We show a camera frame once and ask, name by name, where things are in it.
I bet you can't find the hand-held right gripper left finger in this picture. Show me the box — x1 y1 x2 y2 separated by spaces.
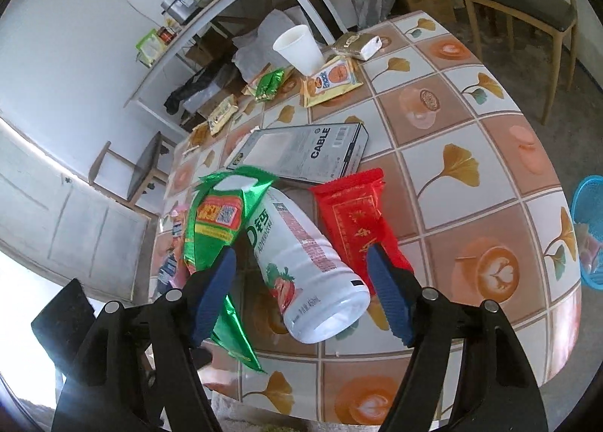
51 247 239 432

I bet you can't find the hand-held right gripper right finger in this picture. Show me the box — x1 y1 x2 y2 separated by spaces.
366 244 549 432

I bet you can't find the pink snack bag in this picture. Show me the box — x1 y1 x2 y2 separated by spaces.
155 205 195 298

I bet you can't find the green foil snack bag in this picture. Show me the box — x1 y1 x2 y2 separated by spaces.
180 165 278 374

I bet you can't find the white strawberry milk bottle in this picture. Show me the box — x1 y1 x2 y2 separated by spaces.
244 186 371 345

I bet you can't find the red snack packet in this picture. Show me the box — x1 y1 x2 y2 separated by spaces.
308 167 416 297

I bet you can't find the pale pink packet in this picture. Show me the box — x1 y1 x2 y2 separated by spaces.
572 221 603 273

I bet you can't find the blue plastic basket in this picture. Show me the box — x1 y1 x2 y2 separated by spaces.
569 175 603 292

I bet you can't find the dining table with patterned cloth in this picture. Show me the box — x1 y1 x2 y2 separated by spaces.
148 11 583 427

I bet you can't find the wooden chair dark seat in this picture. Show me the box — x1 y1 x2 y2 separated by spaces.
89 130 179 222
458 0 579 127

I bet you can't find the white panel door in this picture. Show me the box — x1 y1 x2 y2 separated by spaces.
0 118 152 303

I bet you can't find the grey flat cardboard box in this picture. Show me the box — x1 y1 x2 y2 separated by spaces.
223 123 369 181

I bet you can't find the yellow snack packet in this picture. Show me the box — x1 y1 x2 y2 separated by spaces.
206 94 239 137

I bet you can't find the black bag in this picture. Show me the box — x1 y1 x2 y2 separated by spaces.
164 68 209 115

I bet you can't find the small green packet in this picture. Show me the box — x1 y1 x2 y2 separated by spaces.
254 67 286 104

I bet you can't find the peach biscuit packet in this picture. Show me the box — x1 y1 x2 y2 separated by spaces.
300 55 364 109

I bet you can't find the small white and gold box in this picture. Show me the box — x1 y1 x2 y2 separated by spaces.
332 33 383 61

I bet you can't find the green box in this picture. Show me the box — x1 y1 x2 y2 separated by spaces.
136 29 164 69

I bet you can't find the white sack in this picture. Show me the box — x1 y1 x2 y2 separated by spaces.
232 9 294 80

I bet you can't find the white paper cup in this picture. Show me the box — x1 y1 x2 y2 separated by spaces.
272 24 327 77

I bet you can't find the white shelf table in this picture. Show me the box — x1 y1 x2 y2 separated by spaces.
124 0 350 132

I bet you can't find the brown cardboard box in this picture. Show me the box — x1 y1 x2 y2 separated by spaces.
399 0 457 26

